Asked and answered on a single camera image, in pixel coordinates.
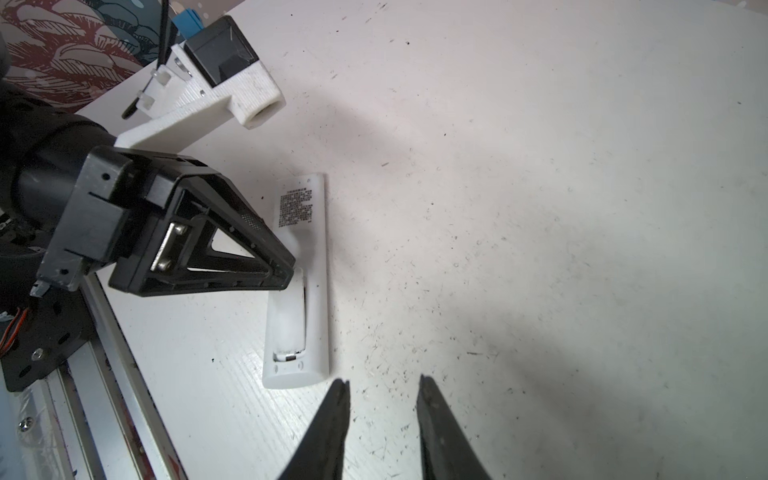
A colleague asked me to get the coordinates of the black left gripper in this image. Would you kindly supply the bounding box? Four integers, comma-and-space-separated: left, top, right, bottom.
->
37, 146, 295, 297

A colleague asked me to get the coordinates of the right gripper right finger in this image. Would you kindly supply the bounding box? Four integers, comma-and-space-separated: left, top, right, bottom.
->
416, 375, 490, 480

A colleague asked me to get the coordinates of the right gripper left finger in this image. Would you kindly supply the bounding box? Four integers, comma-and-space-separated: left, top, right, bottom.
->
279, 379, 351, 480

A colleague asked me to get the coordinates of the white remote control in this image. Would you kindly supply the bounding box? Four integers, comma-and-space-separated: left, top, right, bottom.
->
262, 173, 330, 390

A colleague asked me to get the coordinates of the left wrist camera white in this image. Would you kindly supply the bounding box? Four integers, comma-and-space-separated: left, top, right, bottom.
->
115, 15, 286, 154

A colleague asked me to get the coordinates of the left camera black cable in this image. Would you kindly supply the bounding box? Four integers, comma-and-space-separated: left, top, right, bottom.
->
154, 0, 172, 70

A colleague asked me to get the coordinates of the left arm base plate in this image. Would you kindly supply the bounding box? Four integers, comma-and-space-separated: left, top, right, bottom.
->
1, 289, 96, 393

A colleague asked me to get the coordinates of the aluminium mounting rail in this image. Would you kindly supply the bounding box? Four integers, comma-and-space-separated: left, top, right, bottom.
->
1, 276, 187, 479

